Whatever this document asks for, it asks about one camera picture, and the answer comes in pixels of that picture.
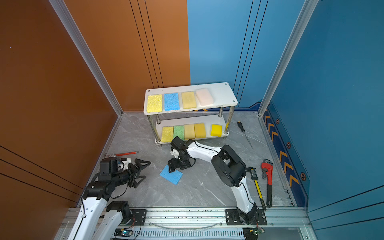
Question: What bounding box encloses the light blue sponge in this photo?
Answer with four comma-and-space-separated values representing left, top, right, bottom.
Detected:
160, 165, 183, 185

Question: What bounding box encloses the yellow green textured sponge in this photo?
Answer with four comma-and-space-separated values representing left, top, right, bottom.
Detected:
161, 127, 174, 143

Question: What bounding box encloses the pale yellow orange sponge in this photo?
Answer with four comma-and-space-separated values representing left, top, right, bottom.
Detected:
184, 124, 196, 140

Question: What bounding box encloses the yellow foam sponge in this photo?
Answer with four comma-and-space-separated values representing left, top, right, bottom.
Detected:
194, 123, 207, 139

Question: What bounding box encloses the small bright yellow sponge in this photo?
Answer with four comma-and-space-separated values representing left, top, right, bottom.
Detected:
211, 124, 223, 137

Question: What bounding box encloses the blue textured sponge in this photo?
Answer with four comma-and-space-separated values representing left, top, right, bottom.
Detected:
164, 93, 180, 112

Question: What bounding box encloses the dark yellow sponge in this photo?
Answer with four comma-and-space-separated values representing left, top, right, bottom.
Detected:
181, 92, 197, 109

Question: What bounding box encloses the large yellow textured sponge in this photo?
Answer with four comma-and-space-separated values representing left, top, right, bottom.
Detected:
147, 95, 163, 113

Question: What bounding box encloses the pink beige sponge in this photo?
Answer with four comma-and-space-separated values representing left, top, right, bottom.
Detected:
196, 88, 214, 107

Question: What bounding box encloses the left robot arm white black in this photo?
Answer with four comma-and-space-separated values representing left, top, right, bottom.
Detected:
68, 157, 151, 240

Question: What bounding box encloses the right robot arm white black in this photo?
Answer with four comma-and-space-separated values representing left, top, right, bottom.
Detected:
168, 137, 267, 226

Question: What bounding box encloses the white two-tier shelf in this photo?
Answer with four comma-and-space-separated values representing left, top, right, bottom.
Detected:
143, 83, 238, 145

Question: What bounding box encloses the green circuit board left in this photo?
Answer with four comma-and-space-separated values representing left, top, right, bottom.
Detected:
114, 228, 133, 238

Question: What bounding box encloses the green circuit board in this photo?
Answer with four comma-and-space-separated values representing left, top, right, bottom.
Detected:
114, 228, 133, 238
247, 228, 265, 240

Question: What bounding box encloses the black yellow screwdriver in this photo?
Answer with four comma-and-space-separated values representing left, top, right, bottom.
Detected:
237, 121, 253, 149

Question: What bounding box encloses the yellow black tape measure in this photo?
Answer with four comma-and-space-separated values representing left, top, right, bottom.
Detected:
246, 167, 267, 211

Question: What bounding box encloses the red pipe wrench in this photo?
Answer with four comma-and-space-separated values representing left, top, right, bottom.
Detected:
261, 159, 273, 208

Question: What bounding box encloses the green circuit board right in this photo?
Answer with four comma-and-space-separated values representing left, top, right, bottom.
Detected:
247, 228, 265, 240

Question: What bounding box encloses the red handled small tool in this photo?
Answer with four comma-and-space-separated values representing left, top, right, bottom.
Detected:
103, 151, 139, 158

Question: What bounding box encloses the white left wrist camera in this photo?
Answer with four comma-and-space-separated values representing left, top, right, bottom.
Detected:
120, 158, 131, 170

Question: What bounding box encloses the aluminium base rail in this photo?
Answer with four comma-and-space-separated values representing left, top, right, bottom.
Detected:
53, 206, 317, 240

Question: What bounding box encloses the aluminium corner post left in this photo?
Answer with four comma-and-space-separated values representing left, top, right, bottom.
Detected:
49, 0, 124, 117

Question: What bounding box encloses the aluminium corner post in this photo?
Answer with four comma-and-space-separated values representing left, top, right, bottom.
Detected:
258, 0, 319, 117
49, 0, 124, 117

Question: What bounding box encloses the aluminium corner post right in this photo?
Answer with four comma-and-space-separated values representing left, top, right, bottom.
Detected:
258, 0, 319, 117

